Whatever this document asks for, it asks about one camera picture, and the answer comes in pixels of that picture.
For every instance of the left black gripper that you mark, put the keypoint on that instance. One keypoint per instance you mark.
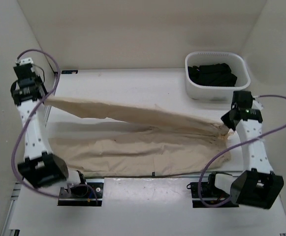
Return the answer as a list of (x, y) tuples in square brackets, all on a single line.
[(41, 83)]

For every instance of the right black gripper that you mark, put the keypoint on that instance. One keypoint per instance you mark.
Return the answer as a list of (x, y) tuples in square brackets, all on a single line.
[(225, 118)]

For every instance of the beige trousers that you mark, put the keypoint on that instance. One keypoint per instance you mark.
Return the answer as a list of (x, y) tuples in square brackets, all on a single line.
[(165, 144)]

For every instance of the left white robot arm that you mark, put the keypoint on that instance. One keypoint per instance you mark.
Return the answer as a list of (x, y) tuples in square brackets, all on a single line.
[(40, 167)]

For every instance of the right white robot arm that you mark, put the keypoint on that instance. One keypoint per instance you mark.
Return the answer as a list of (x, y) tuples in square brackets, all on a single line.
[(258, 185)]

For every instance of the black trousers in basket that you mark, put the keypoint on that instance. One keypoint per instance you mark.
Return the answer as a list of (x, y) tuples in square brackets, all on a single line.
[(215, 75)]

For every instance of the white plastic basket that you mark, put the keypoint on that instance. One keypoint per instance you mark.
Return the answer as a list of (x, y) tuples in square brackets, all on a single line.
[(218, 93)]

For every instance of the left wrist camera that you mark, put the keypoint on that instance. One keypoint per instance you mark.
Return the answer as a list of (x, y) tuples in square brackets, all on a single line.
[(24, 69)]

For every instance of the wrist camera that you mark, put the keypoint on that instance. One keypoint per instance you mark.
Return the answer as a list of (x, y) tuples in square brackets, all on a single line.
[(24, 69), (242, 99)]

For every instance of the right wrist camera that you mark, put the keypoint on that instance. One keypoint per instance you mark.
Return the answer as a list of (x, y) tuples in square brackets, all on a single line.
[(242, 99)]

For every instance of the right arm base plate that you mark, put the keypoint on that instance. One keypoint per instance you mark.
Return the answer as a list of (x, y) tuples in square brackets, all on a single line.
[(209, 196)]

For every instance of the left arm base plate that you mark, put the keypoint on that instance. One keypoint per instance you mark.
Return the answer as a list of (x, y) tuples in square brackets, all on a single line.
[(83, 196)]

